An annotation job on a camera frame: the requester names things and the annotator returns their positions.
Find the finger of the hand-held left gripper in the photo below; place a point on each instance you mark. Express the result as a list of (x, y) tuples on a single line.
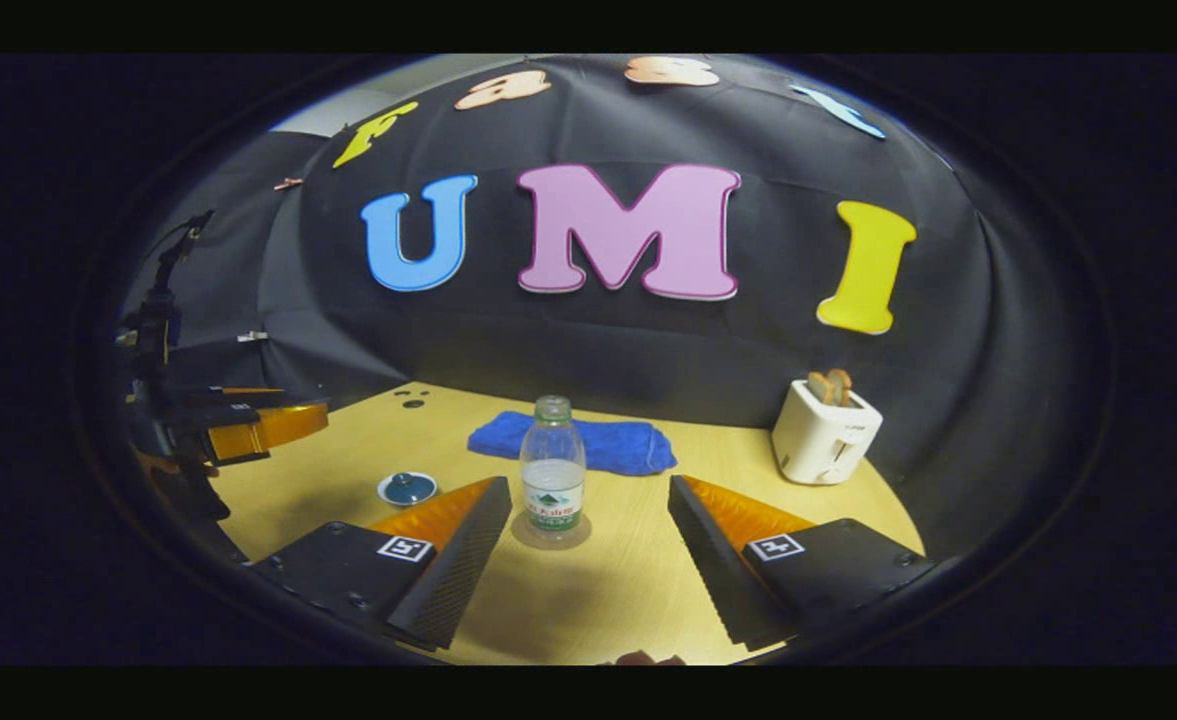
[(268, 430), (228, 398)]

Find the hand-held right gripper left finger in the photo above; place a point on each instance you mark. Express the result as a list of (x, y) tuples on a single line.
[(468, 560)]

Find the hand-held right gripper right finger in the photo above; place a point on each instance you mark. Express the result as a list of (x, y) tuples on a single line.
[(713, 560)]

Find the round brown coaster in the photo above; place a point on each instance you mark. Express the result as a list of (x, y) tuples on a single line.
[(520, 535)]

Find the dark teal teacup lid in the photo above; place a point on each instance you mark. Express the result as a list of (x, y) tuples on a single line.
[(409, 487)]

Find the teal ceramic teacup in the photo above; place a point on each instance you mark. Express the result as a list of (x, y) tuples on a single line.
[(383, 491)]

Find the clear plastic water bottle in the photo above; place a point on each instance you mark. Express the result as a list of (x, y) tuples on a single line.
[(553, 470)]

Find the silver clip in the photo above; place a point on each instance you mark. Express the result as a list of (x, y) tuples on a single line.
[(253, 337)]

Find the blue towel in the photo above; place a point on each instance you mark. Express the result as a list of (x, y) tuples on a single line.
[(628, 445)]

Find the white toaster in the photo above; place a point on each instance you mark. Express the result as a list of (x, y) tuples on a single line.
[(823, 440)]

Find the copper clip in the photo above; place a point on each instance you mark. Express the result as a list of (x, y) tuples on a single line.
[(288, 184)]

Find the toasted bread slice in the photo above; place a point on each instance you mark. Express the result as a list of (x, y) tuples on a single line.
[(843, 385), (821, 388)]

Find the black backdrop cloth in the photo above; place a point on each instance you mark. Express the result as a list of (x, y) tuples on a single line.
[(648, 340)]

